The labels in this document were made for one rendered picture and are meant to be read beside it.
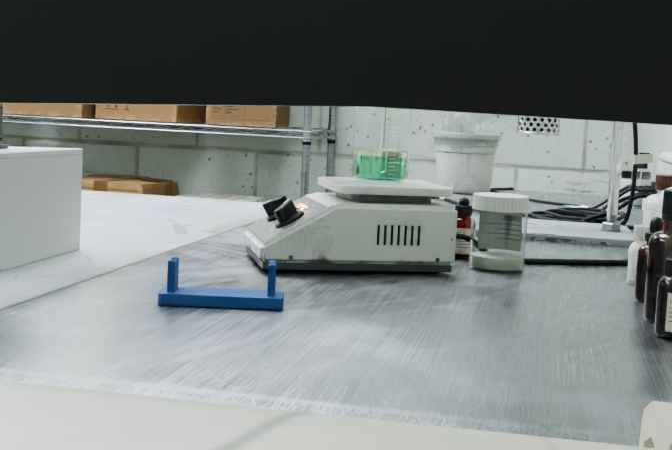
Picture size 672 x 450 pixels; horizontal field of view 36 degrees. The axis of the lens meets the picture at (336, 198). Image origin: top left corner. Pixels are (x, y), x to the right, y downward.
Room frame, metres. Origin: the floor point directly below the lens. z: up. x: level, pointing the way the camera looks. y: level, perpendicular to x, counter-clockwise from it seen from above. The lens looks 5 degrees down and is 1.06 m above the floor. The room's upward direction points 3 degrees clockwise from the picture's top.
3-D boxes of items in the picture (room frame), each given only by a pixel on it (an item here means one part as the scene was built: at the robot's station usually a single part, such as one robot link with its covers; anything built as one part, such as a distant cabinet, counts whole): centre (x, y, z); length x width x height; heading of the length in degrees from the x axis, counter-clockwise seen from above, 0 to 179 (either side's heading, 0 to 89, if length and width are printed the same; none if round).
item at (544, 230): (1.49, -0.27, 0.91); 0.30 x 0.20 x 0.01; 79
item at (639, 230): (1.04, -0.31, 0.93); 0.02 x 0.02 x 0.06
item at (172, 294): (0.83, 0.09, 0.92); 0.10 x 0.03 x 0.04; 92
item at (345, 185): (1.09, -0.05, 0.98); 0.12 x 0.12 x 0.01; 13
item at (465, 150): (2.19, -0.27, 1.01); 0.14 x 0.14 x 0.21
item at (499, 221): (1.10, -0.18, 0.94); 0.06 x 0.06 x 0.08
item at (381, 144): (1.09, -0.04, 1.03); 0.07 x 0.06 x 0.08; 126
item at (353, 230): (1.09, -0.02, 0.94); 0.22 x 0.13 x 0.08; 103
